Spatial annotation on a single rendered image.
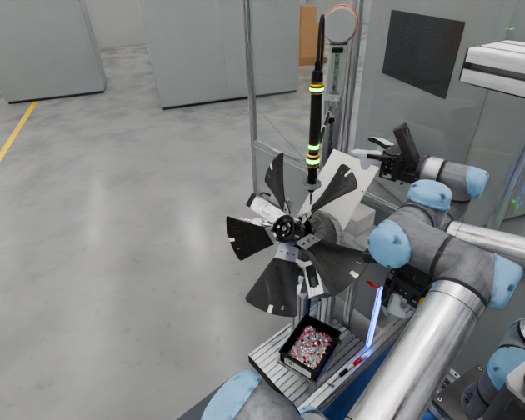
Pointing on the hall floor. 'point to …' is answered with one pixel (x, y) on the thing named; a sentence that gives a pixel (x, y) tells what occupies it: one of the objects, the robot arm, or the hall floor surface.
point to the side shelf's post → (349, 304)
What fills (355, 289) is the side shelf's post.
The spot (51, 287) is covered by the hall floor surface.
